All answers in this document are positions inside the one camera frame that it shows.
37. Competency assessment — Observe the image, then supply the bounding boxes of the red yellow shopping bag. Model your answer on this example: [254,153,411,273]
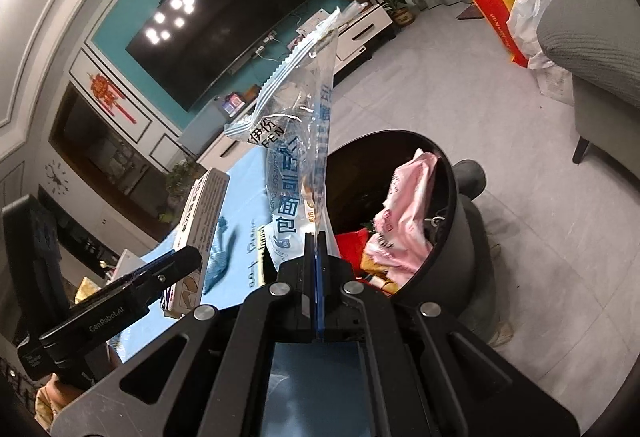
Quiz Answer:
[472,0,528,68]

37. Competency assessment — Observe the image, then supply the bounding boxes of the white blue medicine box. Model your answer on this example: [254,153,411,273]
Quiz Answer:
[160,168,230,319]

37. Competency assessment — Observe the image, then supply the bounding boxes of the white tv cabinet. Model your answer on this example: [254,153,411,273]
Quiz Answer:
[198,2,392,171]

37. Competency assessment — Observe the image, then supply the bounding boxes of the large black television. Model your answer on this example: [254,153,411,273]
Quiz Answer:
[126,0,308,110]

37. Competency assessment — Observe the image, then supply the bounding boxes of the red cigarette box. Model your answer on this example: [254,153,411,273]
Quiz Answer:
[335,228,370,277]

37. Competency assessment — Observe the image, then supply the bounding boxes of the translucent storage box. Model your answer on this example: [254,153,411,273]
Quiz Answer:
[178,99,230,158]

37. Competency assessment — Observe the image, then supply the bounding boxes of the black round trash bin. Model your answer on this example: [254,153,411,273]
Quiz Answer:
[326,130,477,315]

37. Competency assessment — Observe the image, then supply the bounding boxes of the person's left hand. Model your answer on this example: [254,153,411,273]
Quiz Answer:
[35,373,84,431]

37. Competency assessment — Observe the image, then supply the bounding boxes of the grey sofa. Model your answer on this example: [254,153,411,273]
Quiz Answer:
[537,0,639,175]

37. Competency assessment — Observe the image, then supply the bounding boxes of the clear plastic bread bag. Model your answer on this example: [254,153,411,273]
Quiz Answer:
[222,0,377,274]

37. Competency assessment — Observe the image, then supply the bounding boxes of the potted plant on floor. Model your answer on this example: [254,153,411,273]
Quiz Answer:
[378,0,416,28]

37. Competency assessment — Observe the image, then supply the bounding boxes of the wall clock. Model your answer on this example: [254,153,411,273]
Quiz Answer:
[44,160,70,196]

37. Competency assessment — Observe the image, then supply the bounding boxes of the red chinese knot decoration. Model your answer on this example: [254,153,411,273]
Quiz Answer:
[88,73,138,124]

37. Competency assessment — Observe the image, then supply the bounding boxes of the gold snack bag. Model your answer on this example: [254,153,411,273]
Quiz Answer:
[360,253,399,296]

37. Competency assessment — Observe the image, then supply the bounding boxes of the light blue floral tablecloth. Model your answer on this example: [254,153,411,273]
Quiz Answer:
[110,147,271,362]

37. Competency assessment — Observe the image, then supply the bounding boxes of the plant stand left of cabinet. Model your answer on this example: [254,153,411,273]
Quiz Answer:
[157,159,205,223]

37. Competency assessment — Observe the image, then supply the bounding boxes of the white plastic bag on floor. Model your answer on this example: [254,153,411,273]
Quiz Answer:
[505,0,586,106]

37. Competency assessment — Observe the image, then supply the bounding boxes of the pink plastic bag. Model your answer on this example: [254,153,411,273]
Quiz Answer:
[364,149,438,290]

